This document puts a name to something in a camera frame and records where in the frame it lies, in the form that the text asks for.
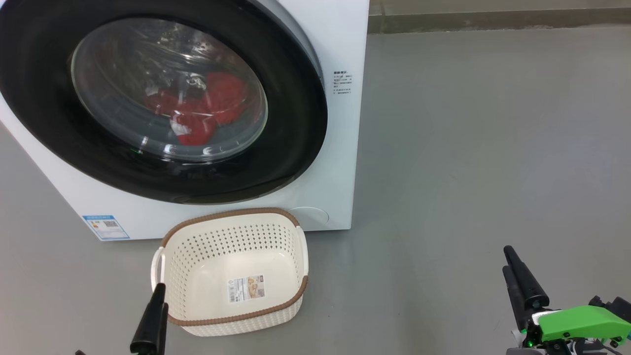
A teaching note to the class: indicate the product label sticker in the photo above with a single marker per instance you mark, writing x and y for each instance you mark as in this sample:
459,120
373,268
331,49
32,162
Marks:
246,288

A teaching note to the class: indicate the cream basket with brown rim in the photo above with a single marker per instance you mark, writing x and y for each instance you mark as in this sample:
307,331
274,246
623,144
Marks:
276,236

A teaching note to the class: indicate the red garment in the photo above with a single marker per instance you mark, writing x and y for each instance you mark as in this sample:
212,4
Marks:
224,96

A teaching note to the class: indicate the washing machine door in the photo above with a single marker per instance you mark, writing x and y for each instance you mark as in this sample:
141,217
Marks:
296,123

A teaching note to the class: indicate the printed instruction label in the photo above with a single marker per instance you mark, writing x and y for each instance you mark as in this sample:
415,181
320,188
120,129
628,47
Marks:
342,83

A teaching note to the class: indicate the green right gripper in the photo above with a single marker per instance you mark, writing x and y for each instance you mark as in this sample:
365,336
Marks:
581,323

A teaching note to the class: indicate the round drain filter cover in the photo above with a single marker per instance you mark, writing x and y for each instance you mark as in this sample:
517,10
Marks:
310,218

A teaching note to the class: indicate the white front-load washing machine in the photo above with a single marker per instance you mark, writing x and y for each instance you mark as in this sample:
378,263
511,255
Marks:
340,162

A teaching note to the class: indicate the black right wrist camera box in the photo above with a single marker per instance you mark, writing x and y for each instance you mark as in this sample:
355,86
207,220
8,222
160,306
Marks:
620,308

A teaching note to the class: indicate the blue energy label sticker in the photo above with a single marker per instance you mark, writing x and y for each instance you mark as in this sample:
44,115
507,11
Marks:
106,227

